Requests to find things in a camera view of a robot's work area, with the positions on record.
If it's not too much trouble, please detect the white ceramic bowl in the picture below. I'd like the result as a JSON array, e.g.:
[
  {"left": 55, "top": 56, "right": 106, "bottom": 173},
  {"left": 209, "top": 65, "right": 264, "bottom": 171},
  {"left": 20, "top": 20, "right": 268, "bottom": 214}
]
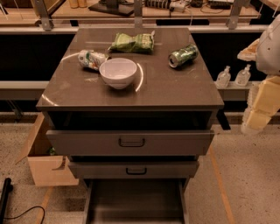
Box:
[{"left": 99, "top": 58, "right": 137, "bottom": 89}]

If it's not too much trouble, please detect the right clear sanitizer bottle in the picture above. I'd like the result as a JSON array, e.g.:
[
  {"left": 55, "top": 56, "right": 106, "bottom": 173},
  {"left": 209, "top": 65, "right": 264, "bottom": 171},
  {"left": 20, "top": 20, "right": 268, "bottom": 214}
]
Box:
[{"left": 234, "top": 64, "right": 251, "bottom": 87}]

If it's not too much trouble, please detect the cardboard box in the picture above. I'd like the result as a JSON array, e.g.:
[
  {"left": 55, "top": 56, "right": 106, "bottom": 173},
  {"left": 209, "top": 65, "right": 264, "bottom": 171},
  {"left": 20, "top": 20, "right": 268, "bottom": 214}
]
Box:
[{"left": 16, "top": 113, "right": 79, "bottom": 186}]

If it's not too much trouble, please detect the top grey drawer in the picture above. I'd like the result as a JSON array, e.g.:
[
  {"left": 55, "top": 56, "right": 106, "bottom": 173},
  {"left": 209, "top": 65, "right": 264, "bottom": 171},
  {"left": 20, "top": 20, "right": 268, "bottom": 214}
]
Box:
[{"left": 46, "top": 130, "right": 214, "bottom": 157}]

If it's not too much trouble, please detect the middle grey drawer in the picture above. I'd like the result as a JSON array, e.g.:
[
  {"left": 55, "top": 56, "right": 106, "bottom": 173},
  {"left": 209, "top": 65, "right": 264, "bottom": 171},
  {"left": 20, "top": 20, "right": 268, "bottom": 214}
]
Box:
[{"left": 68, "top": 161, "right": 199, "bottom": 179}]

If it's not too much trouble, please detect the power strip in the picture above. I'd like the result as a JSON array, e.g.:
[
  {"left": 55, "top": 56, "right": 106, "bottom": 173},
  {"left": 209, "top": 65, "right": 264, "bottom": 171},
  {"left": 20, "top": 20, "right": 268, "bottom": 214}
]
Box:
[{"left": 144, "top": 0, "right": 188, "bottom": 12}]

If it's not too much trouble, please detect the white green crushed can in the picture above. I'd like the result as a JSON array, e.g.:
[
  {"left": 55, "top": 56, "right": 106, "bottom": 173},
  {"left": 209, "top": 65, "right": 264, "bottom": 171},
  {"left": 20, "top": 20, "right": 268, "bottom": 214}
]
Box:
[{"left": 78, "top": 50, "right": 109, "bottom": 71}]

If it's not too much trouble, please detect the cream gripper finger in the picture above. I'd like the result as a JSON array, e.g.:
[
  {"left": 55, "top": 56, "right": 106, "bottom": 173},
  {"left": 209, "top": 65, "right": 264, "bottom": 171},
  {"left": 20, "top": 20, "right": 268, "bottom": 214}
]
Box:
[
  {"left": 237, "top": 38, "right": 259, "bottom": 61},
  {"left": 241, "top": 75, "right": 280, "bottom": 135}
]

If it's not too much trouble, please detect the bottom open grey drawer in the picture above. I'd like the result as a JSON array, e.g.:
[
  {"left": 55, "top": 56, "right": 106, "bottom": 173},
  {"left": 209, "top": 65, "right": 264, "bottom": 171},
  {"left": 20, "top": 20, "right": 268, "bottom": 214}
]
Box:
[{"left": 82, "top": 179, "right": 189, "bottom": 224}]

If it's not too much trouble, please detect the black monitor base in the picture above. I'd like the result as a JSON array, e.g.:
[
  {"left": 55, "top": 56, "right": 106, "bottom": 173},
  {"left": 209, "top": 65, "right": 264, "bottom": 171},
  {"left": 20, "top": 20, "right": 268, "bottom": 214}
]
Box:
[{"left": 88, "top": 0, "right": 134, "bottom": 17}]

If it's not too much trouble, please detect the green chip bag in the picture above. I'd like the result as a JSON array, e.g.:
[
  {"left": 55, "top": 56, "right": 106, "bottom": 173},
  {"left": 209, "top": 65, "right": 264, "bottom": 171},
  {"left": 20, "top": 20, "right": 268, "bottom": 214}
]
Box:
[{"left": 109, "top": 31, "right": 155, "bottom": 53}]

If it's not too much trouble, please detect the grey drawer cabinet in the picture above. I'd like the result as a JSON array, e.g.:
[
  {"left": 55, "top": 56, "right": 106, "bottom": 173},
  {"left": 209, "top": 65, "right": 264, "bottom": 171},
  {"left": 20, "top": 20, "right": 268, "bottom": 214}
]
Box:
[{"left": 35, "top": 27, "right": 225, "bottom": 224}]

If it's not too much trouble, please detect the black floor pole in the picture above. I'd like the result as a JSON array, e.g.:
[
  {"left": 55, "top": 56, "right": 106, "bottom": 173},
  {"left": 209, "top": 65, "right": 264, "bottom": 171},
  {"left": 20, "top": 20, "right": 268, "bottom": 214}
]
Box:
[{"left": 0, "top": 178, "right": 13, "bottom": 224}]

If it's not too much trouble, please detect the green soda can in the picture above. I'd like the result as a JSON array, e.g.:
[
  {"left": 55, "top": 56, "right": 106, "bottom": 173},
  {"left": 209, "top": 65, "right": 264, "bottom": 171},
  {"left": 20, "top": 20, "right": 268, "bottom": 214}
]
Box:
[{"left": 168, "top": 44, "right": 199, "bottom": 68}]

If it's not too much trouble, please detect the clear sanitizer bottle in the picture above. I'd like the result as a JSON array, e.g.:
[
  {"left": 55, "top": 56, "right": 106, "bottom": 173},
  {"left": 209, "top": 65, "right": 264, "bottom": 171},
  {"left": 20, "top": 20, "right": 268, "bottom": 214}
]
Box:
[
  {"left": 216, "top": 66, "right": 231, "bottom": 88},
  {"left": 234, "top": 64, "right": 251, "bottom": 87}
]

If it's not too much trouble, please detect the black cable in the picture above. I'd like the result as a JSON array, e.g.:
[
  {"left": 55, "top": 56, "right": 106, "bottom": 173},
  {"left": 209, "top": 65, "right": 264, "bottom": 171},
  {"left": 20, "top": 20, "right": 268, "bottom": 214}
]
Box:
[{"left": 3, "top": 205, "right": 46, "bottom": 224}]

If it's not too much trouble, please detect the left clear sanitizer bottle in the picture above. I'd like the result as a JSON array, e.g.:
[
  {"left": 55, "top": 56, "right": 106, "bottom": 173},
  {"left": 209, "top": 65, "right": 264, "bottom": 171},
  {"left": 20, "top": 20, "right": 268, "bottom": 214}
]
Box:
[{"left": 216, "top": 66, "right": 231, "bottom": 88}]

